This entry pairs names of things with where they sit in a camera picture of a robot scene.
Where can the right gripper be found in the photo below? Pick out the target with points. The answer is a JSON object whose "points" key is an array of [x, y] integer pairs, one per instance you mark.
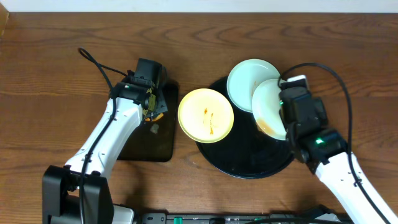
{"points": [[323, 110]]}

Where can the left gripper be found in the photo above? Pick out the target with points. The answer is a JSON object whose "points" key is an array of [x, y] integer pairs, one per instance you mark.
{"points": [[158, 97]]}

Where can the light blue plate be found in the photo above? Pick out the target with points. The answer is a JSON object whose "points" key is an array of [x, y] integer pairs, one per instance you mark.
{"points": [[265, 109], [245, 77]]}

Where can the yellow plate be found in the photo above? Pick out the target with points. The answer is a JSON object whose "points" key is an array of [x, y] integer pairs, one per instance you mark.
{"points": [[205, 115]]}

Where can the light blue plate top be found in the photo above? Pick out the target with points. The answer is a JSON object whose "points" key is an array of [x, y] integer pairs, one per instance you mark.
{"points": [[245, 77]]}

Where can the orange green sponge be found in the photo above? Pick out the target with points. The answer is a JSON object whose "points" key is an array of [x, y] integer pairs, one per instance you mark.
{"points": [[154, 118]]}

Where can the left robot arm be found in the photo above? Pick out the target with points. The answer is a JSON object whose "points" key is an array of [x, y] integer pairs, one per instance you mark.
{"points": [[79, 192]]}

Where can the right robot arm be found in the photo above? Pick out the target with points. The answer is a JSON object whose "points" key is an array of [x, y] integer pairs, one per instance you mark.
{"points": [[326, 154]]}

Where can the black rectangular tray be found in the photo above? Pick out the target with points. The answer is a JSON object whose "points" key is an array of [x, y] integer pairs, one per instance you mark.
{"points": [[154, 140]]}

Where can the black round tray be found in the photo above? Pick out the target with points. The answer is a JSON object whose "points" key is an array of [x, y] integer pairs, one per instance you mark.
{"points": [[246, 152]]}

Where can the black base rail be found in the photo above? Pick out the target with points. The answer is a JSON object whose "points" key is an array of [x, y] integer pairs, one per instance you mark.
{"points": [[163, 218]]}

